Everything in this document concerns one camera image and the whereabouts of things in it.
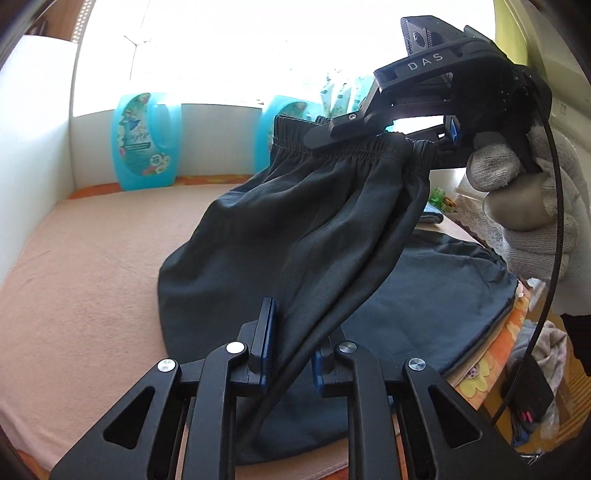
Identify black cable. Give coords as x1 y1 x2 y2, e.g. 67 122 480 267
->
489 104 568 428

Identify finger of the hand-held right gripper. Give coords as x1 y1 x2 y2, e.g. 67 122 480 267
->
307 113 398 148
436 115 464 149

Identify black battery pack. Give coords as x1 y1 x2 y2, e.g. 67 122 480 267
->
501 353 555 423

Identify small blue detergent bottle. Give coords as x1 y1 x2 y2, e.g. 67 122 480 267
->
110 92 182 190

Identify folded blue-grey cloth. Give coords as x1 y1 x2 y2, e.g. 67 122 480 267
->
418 203 445 227

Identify person's right hand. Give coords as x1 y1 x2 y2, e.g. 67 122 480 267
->
464 124 585 281

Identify white lace cloth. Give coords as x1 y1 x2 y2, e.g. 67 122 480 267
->
455 178 509 259

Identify large blue detergent bottle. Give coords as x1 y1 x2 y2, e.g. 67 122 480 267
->
256 95 319 171

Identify beige mat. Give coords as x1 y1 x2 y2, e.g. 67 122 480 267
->
0 187 522 476

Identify orange floral tablecloth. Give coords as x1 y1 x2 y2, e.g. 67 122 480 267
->
69 174 550 480

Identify pile of clothes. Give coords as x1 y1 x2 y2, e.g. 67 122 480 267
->
505 320 573 444

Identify white framed window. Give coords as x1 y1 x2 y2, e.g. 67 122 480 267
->
78 0 495 107

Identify dark grey shorts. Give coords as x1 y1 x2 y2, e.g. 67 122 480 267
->
157 114 517 467

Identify landscape scroll painting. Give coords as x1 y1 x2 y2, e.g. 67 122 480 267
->
492 0 541 70

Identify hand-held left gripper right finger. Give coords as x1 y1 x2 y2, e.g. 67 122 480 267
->
311 331 532 480

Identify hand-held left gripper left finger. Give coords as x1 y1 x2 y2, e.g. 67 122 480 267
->
48 296 278 480

